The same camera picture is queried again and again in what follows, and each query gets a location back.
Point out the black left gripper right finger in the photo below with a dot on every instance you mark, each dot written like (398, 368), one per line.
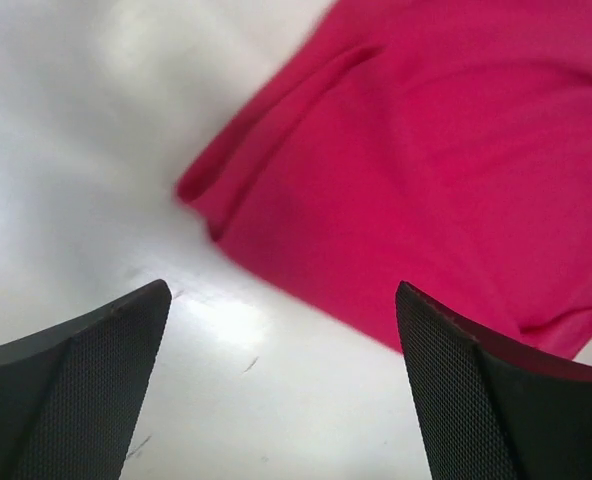
(490, 407)

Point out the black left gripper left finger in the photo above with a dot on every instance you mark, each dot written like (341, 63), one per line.
(71, 395)

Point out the magenta t-shirt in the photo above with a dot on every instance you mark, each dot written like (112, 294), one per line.
(447, 144)

